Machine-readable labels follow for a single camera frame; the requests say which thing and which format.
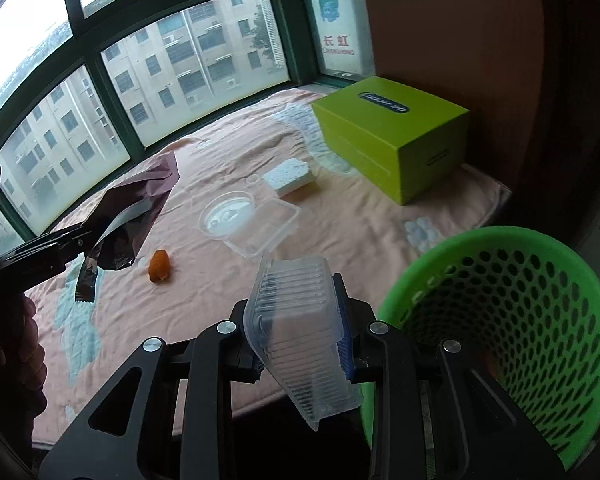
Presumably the clear ribbed plastic container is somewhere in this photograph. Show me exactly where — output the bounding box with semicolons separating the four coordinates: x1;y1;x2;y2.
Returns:
243;254;364;433

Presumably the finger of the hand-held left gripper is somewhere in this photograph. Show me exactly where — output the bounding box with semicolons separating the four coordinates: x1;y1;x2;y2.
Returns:
0;222;103;292

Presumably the green window frame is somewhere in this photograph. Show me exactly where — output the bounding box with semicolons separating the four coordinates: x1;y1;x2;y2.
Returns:
0;0;376;256

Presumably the white sponge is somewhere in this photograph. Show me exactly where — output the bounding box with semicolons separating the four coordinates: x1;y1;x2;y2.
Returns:
261;157;321;199

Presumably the apartment building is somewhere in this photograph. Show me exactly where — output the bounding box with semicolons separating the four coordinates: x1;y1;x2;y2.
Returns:
0;0;288;233

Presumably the round clear plastic lid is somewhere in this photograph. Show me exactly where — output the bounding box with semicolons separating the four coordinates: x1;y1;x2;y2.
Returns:
198;190;259;239

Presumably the maroon plastic bag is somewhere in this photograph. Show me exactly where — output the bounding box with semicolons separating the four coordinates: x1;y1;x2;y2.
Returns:
75;152;181;304

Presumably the pink printed blanket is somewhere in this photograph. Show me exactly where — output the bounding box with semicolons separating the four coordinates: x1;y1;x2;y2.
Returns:
25;87;511;448

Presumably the green cardboard box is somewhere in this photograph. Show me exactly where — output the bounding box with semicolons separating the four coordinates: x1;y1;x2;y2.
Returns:
311;77;471;206

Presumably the green plastic basket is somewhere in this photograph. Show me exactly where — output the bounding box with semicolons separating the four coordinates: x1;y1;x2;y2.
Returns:
360;226;600;473

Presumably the person's left hand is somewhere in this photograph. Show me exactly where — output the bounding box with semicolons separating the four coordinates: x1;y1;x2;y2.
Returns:
0;294;48;411

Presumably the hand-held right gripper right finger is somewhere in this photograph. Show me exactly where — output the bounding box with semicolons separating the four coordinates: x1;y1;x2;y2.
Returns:
331;274;566;480

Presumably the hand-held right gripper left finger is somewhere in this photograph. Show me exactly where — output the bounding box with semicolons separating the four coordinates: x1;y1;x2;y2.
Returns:
40;300;263;480

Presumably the clear rectangular plastic box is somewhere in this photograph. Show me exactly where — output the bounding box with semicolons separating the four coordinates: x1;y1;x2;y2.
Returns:
190;174;302;260

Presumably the blue logo window sticker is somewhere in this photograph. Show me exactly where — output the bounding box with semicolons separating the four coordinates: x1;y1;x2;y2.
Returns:
316;0;363;57

